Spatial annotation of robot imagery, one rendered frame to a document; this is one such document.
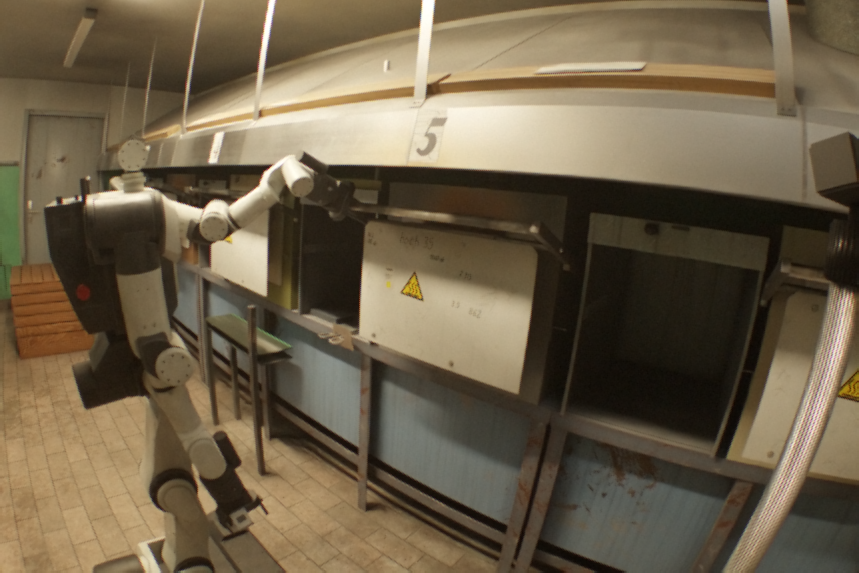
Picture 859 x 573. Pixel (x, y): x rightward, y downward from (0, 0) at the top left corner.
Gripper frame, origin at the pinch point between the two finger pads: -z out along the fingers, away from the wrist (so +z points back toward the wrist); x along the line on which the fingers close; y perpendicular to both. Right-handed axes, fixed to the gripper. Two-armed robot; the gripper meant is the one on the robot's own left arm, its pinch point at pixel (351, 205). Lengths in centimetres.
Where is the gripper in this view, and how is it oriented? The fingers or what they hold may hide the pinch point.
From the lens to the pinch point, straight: 134.9
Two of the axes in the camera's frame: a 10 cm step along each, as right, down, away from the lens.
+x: 2.9, -9.4, 1.5
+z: -5.4, -3.0, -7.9
